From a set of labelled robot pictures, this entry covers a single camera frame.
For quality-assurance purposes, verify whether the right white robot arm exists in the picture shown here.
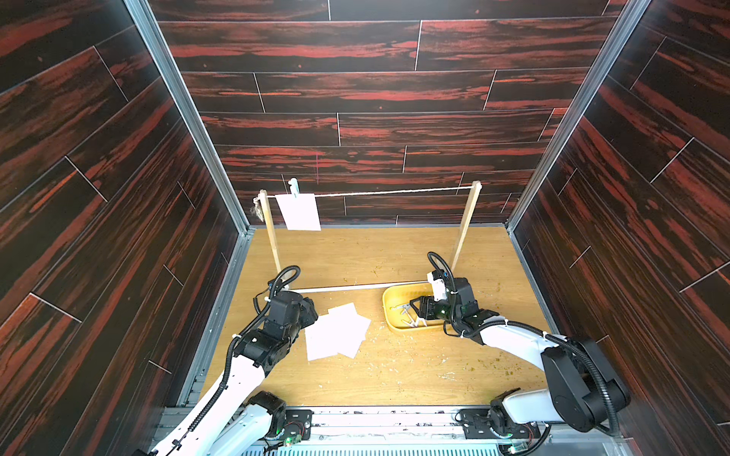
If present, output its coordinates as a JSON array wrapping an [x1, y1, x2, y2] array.
[[408, 252, 631, 442]]

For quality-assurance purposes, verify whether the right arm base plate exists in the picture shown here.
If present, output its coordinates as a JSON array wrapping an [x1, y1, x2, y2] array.
[[454, 408, 542, 443]]

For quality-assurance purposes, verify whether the aluminium corner profile left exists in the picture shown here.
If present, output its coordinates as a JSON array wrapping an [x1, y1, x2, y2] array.
[[123, 0, 250, 235]]

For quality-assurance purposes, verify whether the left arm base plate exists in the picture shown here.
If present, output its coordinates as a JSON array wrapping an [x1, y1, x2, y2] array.
[[265, 408, 314, 445]]

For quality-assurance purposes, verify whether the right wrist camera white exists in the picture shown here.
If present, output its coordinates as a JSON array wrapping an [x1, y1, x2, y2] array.
[[427, 270, 451, 301]]

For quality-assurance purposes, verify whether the aluminium front rail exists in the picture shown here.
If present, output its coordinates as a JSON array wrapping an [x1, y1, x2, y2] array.
[[241, 406, 631, 455]]

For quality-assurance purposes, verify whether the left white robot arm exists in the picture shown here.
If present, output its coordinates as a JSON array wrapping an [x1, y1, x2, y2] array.
[[148, 265, 319, 455]]

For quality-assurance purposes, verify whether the wooden string rack frame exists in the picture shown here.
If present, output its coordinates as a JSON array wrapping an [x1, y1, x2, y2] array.
[[254, 180, 483, 272]]

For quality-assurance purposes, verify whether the aluminium corner profile right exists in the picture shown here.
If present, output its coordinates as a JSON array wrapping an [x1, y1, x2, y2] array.
[[506, 0, 651, 238]]

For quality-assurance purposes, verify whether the aluminium corner profile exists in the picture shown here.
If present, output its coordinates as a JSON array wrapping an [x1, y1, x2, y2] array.
[[123, 0, 250, 235], [506, 0, 651, 238]]

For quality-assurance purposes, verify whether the white string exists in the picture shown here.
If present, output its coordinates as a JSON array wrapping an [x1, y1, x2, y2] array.
[[257, 185, 477, 201]]

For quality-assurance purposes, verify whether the green white clothespin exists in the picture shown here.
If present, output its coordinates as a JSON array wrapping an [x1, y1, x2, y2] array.
[[288, 178, 300, 198]]

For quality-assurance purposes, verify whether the yellow plastic tray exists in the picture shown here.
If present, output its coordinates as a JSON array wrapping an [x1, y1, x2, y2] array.
[[382, 283, 446, 334]]

